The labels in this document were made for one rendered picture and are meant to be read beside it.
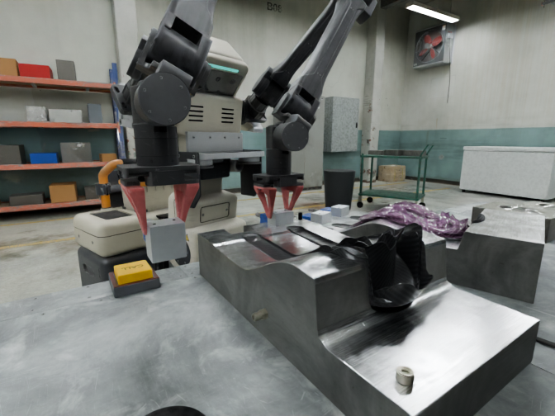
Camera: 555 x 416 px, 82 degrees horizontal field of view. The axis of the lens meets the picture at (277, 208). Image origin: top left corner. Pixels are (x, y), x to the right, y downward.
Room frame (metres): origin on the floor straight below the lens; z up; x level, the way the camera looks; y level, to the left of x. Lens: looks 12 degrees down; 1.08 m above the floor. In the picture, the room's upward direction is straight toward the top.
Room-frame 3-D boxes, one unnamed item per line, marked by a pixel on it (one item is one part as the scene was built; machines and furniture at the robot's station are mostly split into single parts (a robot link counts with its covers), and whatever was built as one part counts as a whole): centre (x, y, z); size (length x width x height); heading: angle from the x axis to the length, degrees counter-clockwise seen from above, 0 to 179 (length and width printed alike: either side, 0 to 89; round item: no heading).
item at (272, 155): (0.73, 0.00, 1.02); 0.10 x 0.07 x 0.07; 124
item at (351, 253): (0.51, -0.08, 0.92); 0.35 x 0.16 x 0.09; 33
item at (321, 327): (0.50, -0.08, 0.87); 0.50 x 0.26 x 0.14; 33
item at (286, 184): (0.73, -0.01, 0.95); 0.07 x 0.07 x 0.09; 34
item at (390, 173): (8.47, -3.02, 0.20); 0.63 x 0.44 x 0.40; 121
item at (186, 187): (0.47, 0.16, 0.99); 0.07 x 0.07 x 0.09; 33
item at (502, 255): (0.76, -0.33, 0.86); 0.50 x 0.26 x 0.11; 51
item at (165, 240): (0.49, 0.19, 0.94); 0.13 x 0.05 x 0.05; 33
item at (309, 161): (6.86, -0.46, 0.98); 1.00 x 0.47 x 1.95; 121
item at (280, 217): (0.76, 0.02, 0.89); 0.13 x 0.05 x 0.05; 34
